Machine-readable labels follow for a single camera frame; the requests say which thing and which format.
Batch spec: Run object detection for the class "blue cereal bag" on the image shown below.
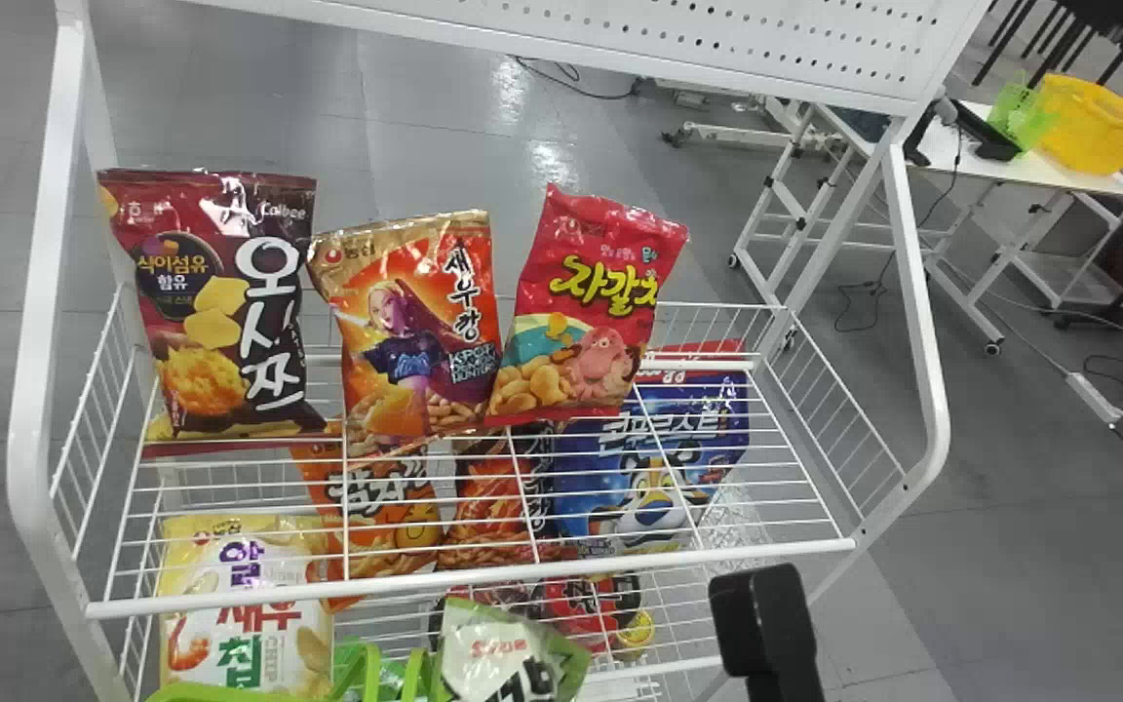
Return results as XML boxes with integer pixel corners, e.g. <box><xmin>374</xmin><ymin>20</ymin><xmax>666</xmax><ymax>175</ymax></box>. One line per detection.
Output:
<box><xmin>550</xmin><ymin>339</ymin><xmax>754</xmax><ymax>559</ymax></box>

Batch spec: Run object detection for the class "dark red snack packet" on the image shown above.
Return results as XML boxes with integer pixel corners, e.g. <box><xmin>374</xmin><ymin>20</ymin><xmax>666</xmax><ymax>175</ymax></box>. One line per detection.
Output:
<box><xmin>97</xmin><ymin>168</ymin><xmax>330</xmax><ymax>458</ymax></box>

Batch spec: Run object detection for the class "red black snack packet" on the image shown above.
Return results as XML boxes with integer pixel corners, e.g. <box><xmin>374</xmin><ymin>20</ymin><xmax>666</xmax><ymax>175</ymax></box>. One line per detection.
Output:
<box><xmin>445</xmin><ymin>571</ymin><xmax>657</xmax><ymax>656</ymax></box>

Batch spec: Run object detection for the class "white yellow snack packet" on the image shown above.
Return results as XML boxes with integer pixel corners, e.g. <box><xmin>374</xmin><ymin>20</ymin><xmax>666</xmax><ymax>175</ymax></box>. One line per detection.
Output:
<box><xmin>156</xmin><ymin>513</ymin><xmax>335</xmax><ymax>699</ymax></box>

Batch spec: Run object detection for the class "black cable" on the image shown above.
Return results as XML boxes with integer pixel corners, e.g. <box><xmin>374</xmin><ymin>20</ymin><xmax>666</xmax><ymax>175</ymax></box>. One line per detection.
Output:
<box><xmin>511</xmin><ymin>55</ymin><xmax>639</xmax><ymax>102</ymax></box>

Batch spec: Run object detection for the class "yellow basket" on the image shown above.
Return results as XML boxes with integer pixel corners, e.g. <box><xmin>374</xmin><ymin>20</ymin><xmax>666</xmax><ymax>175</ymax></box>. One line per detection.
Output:
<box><xmin>1036</xmin><ymin>73</ymin><xmax>1123</xmax><ymax>177</ymax></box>

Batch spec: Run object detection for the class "orange gold snack packet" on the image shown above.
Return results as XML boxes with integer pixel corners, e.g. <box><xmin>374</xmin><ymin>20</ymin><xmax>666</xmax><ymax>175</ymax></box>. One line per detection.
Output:
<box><xmin>307</xmin><ymin>209</ymin><xmax>505</xmax><ymax>456</ymax></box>

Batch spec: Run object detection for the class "white wire rack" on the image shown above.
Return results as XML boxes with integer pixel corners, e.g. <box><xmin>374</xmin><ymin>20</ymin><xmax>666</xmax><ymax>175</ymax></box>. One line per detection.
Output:
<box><xmin>6</xmin><ymin>0</ymin><xmax>996</xmax><ymax>702</ymax></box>

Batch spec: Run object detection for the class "white power strip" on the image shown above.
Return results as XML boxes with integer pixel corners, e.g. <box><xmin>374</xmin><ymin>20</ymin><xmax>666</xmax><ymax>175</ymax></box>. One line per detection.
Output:
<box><xmin>1065</xmin><ymin>371</ymin><xmax>1123</xmax><ymax>429</ymax></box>

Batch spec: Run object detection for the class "green white snack packet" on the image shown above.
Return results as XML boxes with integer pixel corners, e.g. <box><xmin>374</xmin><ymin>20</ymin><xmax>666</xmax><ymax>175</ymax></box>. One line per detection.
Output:
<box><xmin>428</xmin><ymin>597</ymin><xmax>593</xmax><ymax>702</ymax></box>

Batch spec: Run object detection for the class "black orange snack packet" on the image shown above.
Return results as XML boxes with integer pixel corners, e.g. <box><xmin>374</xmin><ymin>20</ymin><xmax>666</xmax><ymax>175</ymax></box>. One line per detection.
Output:
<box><xmin>437</xmin><ymin>421</ymin><xmax>564</xmax><ymax>572</ymax></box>

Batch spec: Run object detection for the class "white side table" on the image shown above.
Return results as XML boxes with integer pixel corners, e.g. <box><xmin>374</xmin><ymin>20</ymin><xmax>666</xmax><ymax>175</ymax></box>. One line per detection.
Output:
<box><xmin>729</xmin><ymin>93</ymin><xmax>1123</xmax><ymax>358</ymax></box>

